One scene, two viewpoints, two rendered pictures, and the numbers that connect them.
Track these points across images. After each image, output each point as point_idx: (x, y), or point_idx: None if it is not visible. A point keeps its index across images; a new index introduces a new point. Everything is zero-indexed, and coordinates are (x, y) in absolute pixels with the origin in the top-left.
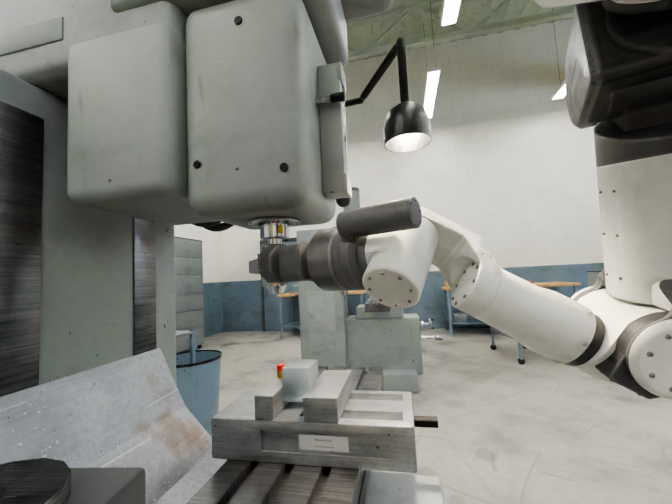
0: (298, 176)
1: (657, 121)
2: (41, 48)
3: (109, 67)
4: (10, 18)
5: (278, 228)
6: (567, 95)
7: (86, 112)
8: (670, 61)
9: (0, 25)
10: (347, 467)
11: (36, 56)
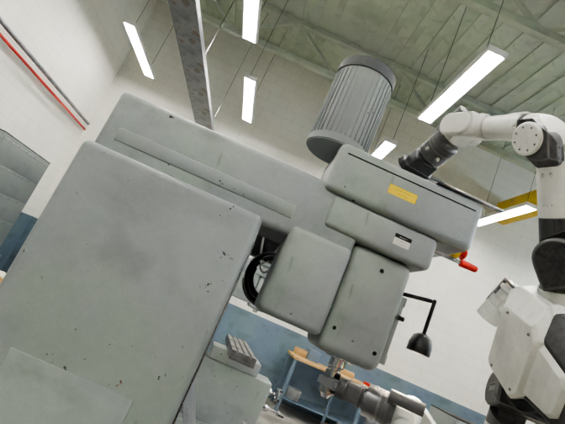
0: (377, 360)
1: (508, 418)
2: (276, 213)
3: (314, 256)
4: (263, 182)
5: (343, 365)
6: (487, 384)
7: (292, 270)
8: (515, 410)
9: (256, 182)
10: None
11: (271, 215)
